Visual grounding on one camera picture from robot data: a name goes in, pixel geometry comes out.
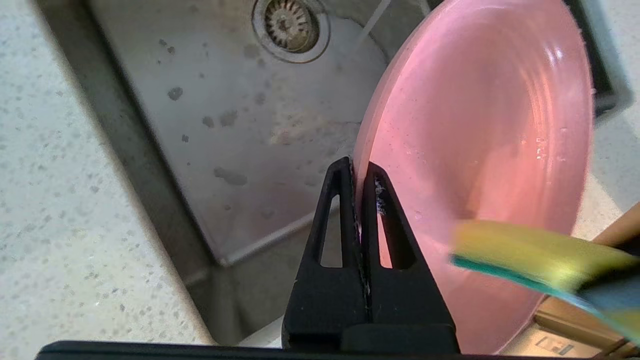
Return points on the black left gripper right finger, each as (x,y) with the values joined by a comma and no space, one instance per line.
(415,315)

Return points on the stainless steel sink basin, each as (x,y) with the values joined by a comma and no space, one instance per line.
(225,125)

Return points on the pink plate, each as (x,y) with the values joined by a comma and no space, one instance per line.
(475,125)

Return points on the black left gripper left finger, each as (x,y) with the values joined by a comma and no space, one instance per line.
(325,310)

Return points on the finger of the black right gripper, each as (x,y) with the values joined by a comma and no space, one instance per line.
(615,290)

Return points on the yellow green sponge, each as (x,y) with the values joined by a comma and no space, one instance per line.
(525,250)

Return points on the round metal drain strainer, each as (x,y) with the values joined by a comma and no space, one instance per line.
(291,25)

